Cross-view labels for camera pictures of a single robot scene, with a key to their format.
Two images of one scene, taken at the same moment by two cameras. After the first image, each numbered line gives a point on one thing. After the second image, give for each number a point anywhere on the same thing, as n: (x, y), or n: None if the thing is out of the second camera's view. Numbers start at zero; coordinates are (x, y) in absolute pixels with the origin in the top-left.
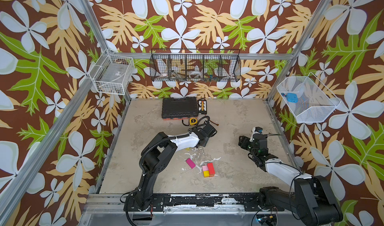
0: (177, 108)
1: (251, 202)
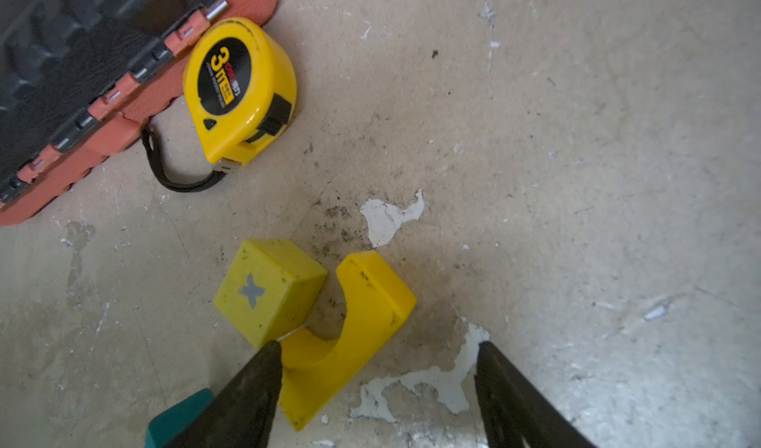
0: (89, 58)
1: None
